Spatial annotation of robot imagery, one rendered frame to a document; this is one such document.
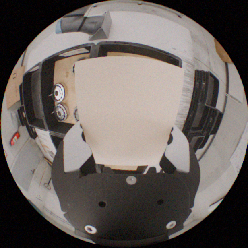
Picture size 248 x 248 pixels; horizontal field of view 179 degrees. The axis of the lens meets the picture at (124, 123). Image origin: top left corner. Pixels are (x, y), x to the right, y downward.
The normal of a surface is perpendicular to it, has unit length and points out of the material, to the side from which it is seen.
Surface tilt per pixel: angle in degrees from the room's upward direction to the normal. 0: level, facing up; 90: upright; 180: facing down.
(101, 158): 0
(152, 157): 0
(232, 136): 90
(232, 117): 90
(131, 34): 0
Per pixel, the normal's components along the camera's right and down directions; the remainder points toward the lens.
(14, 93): 0.98, 0.13
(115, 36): 0.00, 0.50
